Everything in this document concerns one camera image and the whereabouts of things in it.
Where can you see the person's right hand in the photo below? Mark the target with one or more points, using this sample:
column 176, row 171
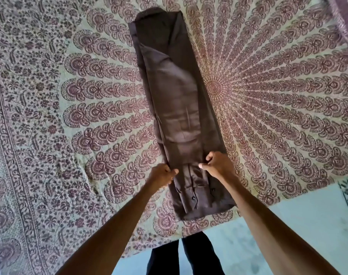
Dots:
column 221, row 167

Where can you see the person's left hand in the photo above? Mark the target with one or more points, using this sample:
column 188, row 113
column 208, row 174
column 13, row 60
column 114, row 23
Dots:
column 160, row 176

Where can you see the person's right thumb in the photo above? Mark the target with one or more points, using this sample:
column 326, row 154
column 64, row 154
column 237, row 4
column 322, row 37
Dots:
column 205, row 166

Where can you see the person's left thumb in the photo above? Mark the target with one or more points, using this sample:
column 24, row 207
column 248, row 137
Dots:
column 173, row 171

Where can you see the dark brown shirt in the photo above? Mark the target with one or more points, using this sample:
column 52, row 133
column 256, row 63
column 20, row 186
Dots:
column 174, row 91

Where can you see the person's right forearm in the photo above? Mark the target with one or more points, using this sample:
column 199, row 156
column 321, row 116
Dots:
column 271, row 231

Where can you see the person's left forearm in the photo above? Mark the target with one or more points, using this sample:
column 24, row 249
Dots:
column 110, row 234

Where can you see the person's black trousers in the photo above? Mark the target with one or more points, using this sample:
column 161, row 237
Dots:
column 199, row 257

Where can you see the maroon patterned mandala bedsheet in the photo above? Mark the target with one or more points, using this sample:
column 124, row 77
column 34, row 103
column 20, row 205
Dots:
column 277, row 111

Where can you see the pink woven cloth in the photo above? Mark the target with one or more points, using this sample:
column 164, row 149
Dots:
column 344, row 17

